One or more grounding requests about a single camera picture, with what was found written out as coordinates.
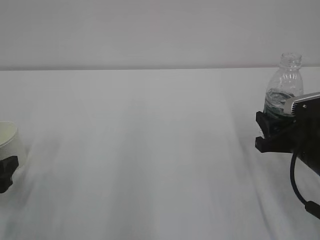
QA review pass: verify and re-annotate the clear water bottle green label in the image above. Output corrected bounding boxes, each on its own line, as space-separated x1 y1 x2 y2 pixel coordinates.
263 52 304 119

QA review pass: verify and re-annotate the white paper cup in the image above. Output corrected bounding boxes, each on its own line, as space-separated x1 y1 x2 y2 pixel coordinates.
0 121 27 168

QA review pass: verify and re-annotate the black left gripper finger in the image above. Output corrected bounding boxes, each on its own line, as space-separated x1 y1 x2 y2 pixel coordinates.
0 155 19 194

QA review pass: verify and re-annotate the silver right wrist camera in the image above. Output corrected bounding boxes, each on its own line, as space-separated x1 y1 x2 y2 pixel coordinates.
283 92 320 116

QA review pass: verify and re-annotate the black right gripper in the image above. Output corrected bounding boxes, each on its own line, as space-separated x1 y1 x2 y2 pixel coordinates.
255 99 320 175

